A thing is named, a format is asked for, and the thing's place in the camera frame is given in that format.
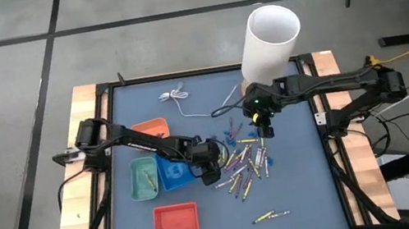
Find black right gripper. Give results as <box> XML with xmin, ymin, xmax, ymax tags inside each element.
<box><xmin>238</xmin><ymin>79</ymin><xmax>290</xmax><ymax>143</ymax></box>

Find blue plastic basket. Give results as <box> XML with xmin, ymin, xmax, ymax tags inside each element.
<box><xmin>154</xmin><ymin>147</ymin><xmax>200</xmax><ymax>193</ymax></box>

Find white-shade wooden-base table lamp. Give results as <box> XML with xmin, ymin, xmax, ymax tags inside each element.
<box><xmin>227</xmin><ymin>0</ymin><xmax>312</xmax><ymax>97</ymax></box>

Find orange plastic bin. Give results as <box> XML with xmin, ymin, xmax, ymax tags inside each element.
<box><xmin>129</xmin><ymin>116</ymin><xmax>173</xmax><ymax>154</ymax></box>

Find red plastic basket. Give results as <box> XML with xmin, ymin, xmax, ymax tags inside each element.
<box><xmin>149</xmin><ymin>200</ymin><xmax>202</xmax><ymax>229</ymax></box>

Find green plastic bin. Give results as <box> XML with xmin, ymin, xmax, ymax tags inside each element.
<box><xmin>126</xmin><ymin>154</ymin><xmax>164</xmax><ymax>204</ymax></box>

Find blue-grey table mat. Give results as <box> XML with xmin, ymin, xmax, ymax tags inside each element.
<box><xmin>86</xmin><ymin>53</ymin><xmax>352</xmax><ymax>229</ymax></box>

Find black left gripper cable loop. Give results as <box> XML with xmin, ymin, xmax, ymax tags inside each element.
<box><xmin>208</xmin><ymin>135</ymin><xmax>232</xmax><ymax>168</ymax></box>

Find white lamp power cord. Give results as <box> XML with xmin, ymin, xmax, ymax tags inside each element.
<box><xmin>158</xmin><ymin>78</ymin><xmax>243</xmax><ymax>126</ymax></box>

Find black floor cables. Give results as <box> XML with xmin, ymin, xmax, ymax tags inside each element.
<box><xmin>350</xmin><ymin>104</ymin><xmax>409</xmax><ymax>161</ymax></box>

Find black left arm base cable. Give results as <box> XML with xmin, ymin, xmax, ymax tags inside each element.
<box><xmin>52</xmin><ymin>167</ymin><xmax>96</xmax><ymax>214</ymax></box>

